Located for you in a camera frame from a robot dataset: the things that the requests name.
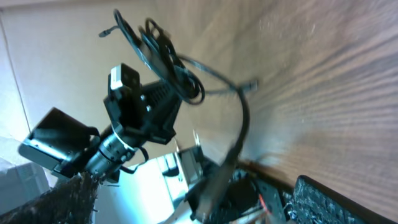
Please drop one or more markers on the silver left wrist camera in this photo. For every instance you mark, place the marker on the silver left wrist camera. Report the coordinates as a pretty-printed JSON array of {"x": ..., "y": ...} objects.
[{"x": 123, "y": 76}]

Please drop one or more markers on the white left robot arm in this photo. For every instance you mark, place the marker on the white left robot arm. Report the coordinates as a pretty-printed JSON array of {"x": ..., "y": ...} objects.
[{"x": 67, "y": 147}]

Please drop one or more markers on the black usb cable long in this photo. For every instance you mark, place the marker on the black usb cable long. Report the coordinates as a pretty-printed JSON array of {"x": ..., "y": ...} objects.
[{"x": 223, "y": 118}]

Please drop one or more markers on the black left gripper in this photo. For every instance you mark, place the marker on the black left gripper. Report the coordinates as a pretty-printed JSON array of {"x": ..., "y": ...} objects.
[{"x": 145, "y": 115}]

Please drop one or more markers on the black usb cable short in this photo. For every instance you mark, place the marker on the black usb cable short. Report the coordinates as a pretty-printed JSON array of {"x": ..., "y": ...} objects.
[{"x": 157, "y": 51}]

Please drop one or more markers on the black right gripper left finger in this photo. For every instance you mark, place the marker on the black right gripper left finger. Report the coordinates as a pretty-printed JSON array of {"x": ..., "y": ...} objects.
[{"x": 70, "y": 202}]

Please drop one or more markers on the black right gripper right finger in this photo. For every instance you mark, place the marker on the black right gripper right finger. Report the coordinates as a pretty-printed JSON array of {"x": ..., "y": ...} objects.
[{"x": 316, "y": 203}]

